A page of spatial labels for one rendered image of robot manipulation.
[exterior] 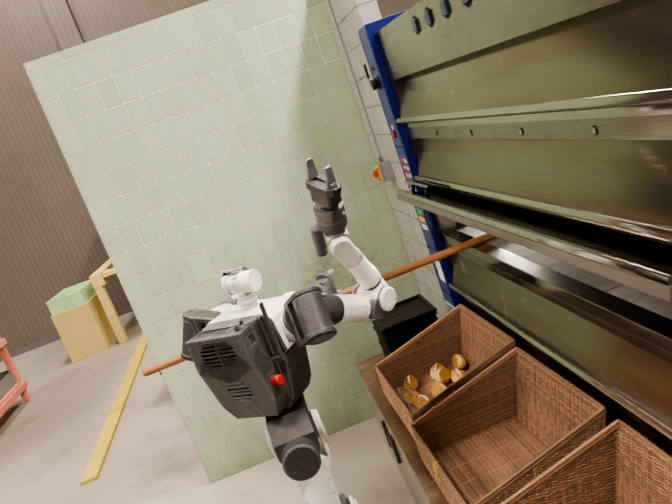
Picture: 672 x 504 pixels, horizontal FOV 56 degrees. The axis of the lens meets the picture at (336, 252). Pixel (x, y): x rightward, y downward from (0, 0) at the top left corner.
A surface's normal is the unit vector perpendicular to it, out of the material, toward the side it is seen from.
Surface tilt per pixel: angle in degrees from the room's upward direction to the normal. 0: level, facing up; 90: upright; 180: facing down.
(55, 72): 90
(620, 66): 70
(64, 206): 90
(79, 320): 90
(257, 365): 90
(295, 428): 45
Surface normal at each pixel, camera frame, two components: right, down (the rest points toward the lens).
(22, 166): 0.18, 0.17
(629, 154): -0.99, 0.02
